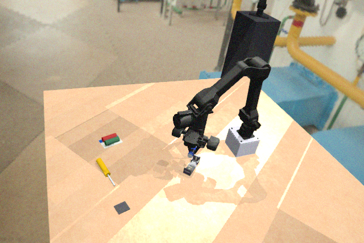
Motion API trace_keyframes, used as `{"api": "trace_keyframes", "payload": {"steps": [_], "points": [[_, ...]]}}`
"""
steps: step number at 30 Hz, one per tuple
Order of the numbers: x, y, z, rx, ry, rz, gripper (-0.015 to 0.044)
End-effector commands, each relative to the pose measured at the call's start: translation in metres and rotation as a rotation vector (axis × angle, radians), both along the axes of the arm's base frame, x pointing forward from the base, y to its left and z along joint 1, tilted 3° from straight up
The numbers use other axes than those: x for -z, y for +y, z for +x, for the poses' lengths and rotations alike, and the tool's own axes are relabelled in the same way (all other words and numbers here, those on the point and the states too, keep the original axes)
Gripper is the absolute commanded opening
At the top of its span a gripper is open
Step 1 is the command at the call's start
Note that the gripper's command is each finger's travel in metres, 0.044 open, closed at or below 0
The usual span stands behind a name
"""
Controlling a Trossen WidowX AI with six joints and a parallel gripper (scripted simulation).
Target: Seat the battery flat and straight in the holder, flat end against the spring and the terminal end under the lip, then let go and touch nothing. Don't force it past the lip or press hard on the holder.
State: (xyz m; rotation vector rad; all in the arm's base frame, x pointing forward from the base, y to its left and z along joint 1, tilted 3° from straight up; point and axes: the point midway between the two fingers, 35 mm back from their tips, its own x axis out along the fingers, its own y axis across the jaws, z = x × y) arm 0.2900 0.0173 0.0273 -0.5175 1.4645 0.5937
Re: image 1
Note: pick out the yellow-handled screwdriver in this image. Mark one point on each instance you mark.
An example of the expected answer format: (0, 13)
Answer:
(104, 169)

